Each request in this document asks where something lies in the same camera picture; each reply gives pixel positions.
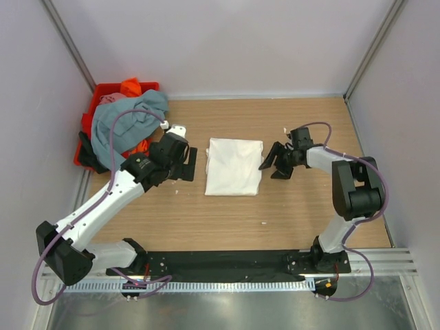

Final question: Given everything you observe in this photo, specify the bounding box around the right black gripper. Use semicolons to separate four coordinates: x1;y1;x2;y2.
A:
259;142;300;180

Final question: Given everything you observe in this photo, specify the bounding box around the white printed t-shirt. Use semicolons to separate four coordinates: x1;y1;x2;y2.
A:
205;137;263;197

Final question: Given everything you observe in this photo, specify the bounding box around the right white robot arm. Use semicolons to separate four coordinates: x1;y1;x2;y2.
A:
258;122;388;272

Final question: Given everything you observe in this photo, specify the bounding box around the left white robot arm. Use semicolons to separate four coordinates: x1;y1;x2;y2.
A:
36;125;197;286

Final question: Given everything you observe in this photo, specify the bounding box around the blue-grey t-shirt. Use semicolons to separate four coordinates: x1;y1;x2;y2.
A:
91;89;169;169

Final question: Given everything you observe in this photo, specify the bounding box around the orange t-shirt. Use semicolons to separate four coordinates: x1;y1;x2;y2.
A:
120;78;151;158

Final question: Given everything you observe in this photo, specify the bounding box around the black t-shirt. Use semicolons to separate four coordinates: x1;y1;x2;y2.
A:
78;131;108;174

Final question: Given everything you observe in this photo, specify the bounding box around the pink t-shirt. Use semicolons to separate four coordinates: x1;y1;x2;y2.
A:
98;92;126;105

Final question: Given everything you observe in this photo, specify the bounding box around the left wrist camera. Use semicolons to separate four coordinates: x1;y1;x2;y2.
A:
159;120;187;138

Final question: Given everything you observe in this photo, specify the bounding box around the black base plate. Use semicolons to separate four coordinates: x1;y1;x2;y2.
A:
121;250;351;283

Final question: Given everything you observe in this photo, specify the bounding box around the slotted cable duct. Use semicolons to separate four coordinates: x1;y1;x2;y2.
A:
65;278;316;294

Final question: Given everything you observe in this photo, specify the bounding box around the aluminium frame rail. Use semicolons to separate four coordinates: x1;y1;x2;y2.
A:
42;248;414;281

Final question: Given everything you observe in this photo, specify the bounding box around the left aluminium frame post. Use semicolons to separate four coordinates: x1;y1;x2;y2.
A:
40;0;96;92

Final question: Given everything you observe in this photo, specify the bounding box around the aluminium frame post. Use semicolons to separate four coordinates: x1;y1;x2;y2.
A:
40;0;96;92
343;0;408;105

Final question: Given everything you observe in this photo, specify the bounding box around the right aluminium frame post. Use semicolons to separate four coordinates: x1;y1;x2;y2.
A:
343;0;408;105

